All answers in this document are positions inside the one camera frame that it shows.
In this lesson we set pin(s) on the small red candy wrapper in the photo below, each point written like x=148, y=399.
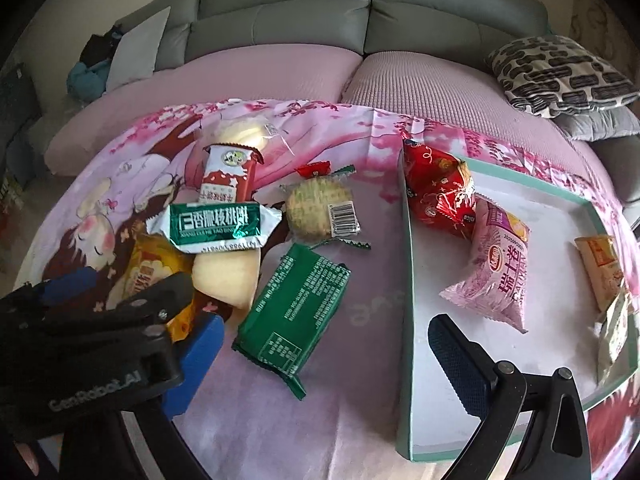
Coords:
x=314, y=169

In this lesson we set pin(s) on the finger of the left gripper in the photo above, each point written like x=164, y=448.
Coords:
x=61, y=290
x=157, y=304

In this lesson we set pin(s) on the black white patterned pillow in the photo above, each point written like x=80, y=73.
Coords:
x=549, y=76

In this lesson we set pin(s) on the patterned beige curtain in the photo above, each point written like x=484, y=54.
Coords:
x=596, y=27

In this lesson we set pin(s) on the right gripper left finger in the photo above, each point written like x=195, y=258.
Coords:
x=144, y=443

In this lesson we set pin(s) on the pink swiss roll packet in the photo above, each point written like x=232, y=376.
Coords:
x=495, y=285

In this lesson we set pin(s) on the pink cartoon tablecloth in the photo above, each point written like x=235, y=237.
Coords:
x=243, y=422

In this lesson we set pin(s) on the grey pillow right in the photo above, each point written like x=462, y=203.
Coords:
x=598, y=126

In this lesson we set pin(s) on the light grey pillow left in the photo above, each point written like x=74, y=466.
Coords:
x=136, y=53

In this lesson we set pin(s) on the dark green snack packet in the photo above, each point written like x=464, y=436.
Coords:
x=291, y=314

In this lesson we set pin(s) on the black bag on sofa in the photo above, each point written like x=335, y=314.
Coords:
x=101, y=48

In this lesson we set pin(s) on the red white milk biscuit packet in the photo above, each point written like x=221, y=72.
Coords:
x=229, y=173

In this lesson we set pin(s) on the teal blue clothing pile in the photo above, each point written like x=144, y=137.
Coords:
x=87, y=83

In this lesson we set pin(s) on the clear bread bun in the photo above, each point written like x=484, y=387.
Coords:
x=253, y=132

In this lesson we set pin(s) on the grey leather sofa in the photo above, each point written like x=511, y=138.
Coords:
x=460, y=31

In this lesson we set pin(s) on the grey storage cabinet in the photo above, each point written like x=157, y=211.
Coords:
x=20, y=110

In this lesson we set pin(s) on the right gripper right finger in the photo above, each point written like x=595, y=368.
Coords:
x=555, y=444

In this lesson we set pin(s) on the green white walnut cake packet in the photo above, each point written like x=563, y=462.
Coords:
x=199, y=228

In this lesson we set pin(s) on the red snack packet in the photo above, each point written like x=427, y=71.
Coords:
x=440, y=189

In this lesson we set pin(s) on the pink sofa seat cover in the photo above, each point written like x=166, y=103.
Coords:
x=401, y=82

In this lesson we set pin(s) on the orange swiss roll packet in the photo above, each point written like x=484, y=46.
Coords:
x=602, y=266

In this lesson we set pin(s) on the teal white tray box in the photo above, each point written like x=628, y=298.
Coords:
x=526, y=299

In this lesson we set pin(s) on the person's left hand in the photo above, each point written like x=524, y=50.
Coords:
x=29, y=457

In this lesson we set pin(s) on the yellow bread packet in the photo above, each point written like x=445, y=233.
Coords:
x=152, y=260

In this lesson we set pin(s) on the white peanut snack packet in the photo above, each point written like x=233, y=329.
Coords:
x=617, y=340

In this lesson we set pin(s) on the pale yellow bun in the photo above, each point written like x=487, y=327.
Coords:
x=229, y=277

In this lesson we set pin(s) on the round biscuit clear packet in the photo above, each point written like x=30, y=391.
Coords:
x=323, y=210

